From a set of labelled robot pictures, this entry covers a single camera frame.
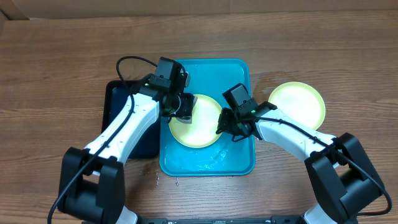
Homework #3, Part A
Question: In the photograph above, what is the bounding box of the yellow-green plate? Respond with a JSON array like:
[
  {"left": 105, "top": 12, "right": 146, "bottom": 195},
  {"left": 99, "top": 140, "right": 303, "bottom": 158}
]
[
  {"left": 169, "top": 94, "right": 222, "bottom": 148},
  {"left": 269, "top": 82, "right": 326, "bottom": 130}
]

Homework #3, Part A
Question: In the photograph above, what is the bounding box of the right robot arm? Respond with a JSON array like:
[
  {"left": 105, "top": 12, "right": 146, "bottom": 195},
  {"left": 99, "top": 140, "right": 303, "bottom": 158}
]
[{"left": 216, "top": 102, "right": 392, "bottom": 223}]

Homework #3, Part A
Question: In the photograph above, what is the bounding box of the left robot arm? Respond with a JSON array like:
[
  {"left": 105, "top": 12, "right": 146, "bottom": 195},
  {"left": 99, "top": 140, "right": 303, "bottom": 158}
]
[{"left": 47, "top": 93, "right": 161, "bottom": 223}]

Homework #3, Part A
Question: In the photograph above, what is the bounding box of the teal plastic tray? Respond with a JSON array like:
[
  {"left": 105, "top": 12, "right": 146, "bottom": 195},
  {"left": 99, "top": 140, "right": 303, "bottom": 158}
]
[{"left": 159, "top": 58, "right": 256, "bottom": 177}]

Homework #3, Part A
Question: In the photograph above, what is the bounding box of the black water tray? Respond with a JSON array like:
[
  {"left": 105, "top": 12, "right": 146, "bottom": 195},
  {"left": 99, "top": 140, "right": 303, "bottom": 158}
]
[{"left": 101, "top": 80, "right": 160, "bottom": 159}]

